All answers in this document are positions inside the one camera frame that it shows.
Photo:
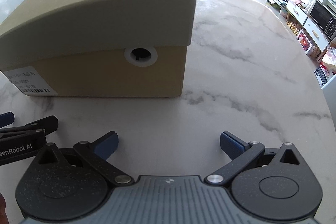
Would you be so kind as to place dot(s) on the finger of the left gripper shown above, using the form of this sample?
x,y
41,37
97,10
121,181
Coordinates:
x,y
6,119
48,125

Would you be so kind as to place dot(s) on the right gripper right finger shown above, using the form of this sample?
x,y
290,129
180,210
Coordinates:
x,y
268,183

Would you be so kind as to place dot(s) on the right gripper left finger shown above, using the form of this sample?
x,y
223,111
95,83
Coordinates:
x,y
66,184

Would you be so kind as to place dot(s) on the tan cardboard shoe box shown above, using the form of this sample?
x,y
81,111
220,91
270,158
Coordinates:
x,y
135,72

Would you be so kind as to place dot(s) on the tan shoe box lid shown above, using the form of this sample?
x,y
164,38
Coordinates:
x,y
43,29

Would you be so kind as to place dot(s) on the person's left hand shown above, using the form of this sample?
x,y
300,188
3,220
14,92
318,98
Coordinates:
x,y
3,216

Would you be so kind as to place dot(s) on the black microwave oven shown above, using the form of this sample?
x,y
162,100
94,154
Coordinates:
x,y
325,18

